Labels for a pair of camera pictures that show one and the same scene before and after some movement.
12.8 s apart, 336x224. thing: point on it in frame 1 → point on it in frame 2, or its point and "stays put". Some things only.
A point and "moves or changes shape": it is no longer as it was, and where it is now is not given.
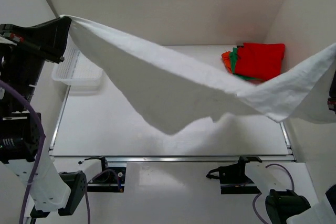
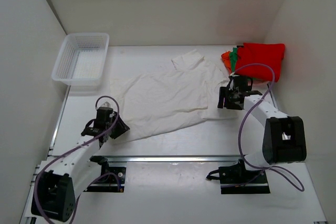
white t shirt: (169, 96) moves or changes shape
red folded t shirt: (262, 62) stays put
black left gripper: (56, 29) → (122, 127)
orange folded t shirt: (226, 57) stays put
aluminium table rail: (234, 158) stays put
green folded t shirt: (233, 59) stays put
